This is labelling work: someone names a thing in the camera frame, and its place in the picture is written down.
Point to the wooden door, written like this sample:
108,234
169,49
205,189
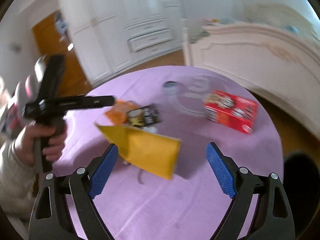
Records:
53,42

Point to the white bed frame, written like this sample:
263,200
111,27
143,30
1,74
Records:
275,64

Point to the black round trash bin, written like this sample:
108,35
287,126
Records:
301,184

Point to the black gold snack packet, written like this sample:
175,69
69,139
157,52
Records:
144,116

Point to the white wardrobe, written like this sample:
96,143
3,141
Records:
111,36

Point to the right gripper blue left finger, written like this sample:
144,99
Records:
51,219

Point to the yellow envelope bag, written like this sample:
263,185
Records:
151,152

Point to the orange snack packet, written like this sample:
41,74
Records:
117,114

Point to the person's left forearm sleeve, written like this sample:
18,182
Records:
17,183

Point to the purple tablecloth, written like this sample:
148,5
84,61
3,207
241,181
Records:
136,204

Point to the red milk carton box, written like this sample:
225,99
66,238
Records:
230,110

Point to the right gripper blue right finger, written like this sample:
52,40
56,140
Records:
272,217

